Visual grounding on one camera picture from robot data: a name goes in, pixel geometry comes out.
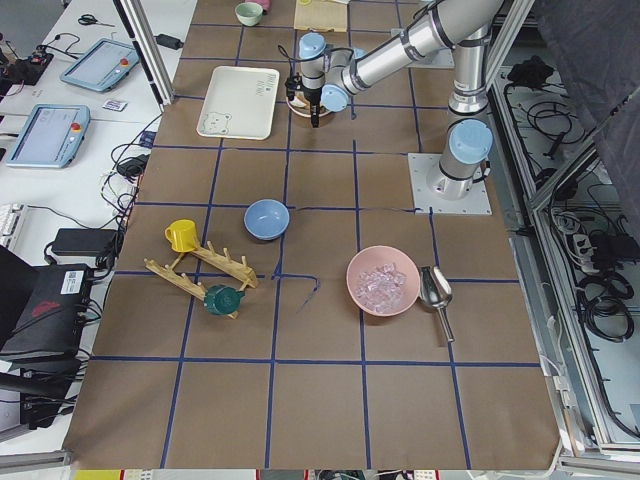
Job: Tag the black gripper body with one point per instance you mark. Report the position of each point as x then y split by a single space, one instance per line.
312 95

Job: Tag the cream round plate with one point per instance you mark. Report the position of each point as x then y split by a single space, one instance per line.
323 112

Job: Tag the bread slice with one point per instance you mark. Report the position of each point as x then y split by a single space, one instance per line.
300 102

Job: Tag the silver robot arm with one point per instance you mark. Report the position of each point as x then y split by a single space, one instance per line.
329 77

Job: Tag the cream bear tray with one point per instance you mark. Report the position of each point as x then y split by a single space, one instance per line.
239 103

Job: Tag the wooden cutting board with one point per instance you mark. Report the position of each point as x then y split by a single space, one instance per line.
322 16

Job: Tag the light green bowl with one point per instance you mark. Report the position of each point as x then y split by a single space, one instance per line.
249 13

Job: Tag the pink cloth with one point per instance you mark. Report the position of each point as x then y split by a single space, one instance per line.
265 4

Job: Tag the blue bowl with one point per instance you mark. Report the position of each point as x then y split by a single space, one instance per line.
266 219

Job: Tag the black power adapter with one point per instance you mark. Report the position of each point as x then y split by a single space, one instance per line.
168 41

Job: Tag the yellow mug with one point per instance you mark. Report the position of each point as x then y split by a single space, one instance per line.
182 235

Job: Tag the small card box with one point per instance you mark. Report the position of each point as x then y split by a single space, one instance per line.
115 105

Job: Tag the pink bowl with ice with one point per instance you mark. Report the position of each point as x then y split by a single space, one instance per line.
383 281

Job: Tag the far teach pendant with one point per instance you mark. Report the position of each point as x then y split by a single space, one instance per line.
102 67

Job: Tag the teach pendant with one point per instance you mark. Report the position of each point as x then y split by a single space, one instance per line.
51 136
102 67

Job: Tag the dark green mug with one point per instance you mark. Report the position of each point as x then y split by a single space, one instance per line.
223 300

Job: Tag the metal scoop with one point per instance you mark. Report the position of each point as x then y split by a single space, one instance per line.
436 294

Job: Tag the black scissors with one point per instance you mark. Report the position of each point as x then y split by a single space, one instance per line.
90 19

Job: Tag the near teach pendant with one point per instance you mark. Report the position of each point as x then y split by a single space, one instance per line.
51 136

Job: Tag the black power brick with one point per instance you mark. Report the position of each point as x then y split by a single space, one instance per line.
82 242

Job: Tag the black computer box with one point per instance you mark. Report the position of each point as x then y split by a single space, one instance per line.
41 308

